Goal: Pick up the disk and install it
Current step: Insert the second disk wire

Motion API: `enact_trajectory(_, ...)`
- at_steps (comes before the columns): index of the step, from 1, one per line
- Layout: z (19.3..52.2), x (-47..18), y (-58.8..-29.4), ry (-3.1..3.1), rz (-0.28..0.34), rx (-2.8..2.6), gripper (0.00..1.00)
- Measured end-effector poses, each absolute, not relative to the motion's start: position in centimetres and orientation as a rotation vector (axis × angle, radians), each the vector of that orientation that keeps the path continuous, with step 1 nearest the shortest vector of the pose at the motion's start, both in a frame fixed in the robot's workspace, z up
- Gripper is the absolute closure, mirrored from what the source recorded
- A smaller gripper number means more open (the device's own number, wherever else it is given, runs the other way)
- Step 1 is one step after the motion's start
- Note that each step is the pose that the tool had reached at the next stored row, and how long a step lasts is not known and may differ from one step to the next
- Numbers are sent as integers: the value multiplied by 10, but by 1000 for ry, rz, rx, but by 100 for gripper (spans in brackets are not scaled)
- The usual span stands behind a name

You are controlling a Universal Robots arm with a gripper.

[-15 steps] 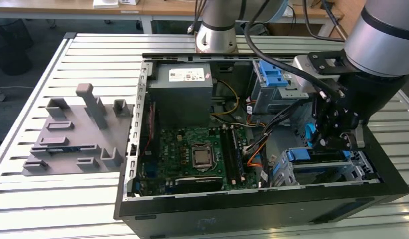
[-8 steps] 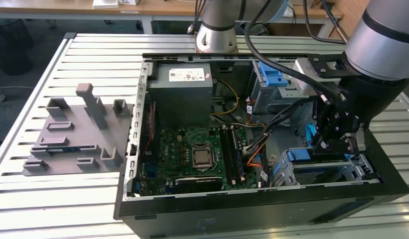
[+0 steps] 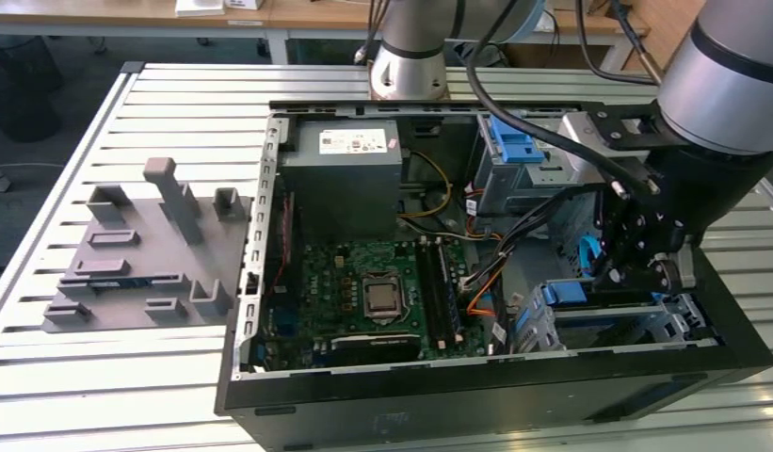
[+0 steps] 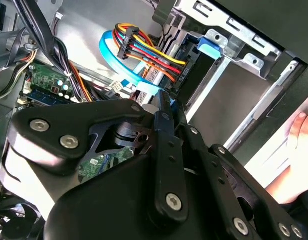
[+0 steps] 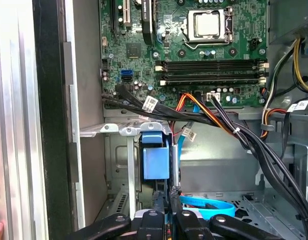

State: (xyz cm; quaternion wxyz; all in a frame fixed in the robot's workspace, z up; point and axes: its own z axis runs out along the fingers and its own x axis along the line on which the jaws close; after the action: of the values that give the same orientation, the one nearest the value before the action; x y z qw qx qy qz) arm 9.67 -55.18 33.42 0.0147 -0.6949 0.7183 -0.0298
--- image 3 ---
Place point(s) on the silver CPU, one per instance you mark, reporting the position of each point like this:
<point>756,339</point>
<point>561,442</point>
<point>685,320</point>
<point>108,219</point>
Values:
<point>381,297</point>

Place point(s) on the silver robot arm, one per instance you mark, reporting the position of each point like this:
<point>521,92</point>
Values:
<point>725,94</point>

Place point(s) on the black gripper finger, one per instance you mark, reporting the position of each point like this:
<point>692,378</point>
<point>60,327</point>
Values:
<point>621,245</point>
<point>674,268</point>

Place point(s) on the wooden cabinet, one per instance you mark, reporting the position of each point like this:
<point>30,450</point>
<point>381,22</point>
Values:
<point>665,19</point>

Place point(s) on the long wooden desk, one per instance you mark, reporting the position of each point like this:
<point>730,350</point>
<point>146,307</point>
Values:
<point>110,19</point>

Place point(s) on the small white box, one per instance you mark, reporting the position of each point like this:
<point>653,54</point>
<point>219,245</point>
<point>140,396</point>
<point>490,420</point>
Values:
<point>242,4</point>

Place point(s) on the black camera bracket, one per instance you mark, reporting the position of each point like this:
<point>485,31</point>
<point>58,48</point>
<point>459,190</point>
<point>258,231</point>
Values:
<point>637,124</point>

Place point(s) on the grey parts rack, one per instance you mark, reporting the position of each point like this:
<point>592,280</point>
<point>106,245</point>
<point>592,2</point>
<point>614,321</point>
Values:
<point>147,254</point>

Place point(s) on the large white box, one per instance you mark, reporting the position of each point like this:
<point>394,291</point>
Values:
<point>201,7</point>

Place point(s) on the green motherboard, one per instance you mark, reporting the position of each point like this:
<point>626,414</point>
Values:
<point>326,282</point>

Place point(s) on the grey power supply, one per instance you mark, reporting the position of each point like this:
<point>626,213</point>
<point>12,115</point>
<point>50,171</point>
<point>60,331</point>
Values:
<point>342,198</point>

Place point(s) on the RAM stick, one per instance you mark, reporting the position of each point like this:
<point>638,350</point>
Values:
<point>451,301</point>

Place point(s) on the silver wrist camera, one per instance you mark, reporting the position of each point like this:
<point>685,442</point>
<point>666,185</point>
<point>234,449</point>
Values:
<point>581,132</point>

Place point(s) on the blue plastic latch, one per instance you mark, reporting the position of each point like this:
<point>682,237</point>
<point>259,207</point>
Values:
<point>518,150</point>

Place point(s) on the CPU socket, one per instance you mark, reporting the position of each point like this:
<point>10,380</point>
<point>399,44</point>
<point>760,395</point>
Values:
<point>382,277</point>

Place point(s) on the black graphics card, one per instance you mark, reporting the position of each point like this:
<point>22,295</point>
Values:
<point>373,348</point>

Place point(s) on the black PC case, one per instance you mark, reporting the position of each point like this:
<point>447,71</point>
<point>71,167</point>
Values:
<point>423,405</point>

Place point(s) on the metal optical drive cage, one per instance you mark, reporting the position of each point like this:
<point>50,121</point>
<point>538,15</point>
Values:
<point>549,178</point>

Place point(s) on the short wooden desk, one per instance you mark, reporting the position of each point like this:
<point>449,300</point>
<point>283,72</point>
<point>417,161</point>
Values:
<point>565,34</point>

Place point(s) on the black bin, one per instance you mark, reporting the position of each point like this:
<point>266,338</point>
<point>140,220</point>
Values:
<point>22,94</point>

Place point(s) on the metal disk bay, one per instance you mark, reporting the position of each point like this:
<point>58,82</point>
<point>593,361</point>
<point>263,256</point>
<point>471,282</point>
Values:
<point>606,314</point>

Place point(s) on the hard disk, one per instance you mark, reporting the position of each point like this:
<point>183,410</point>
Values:
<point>565,292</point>

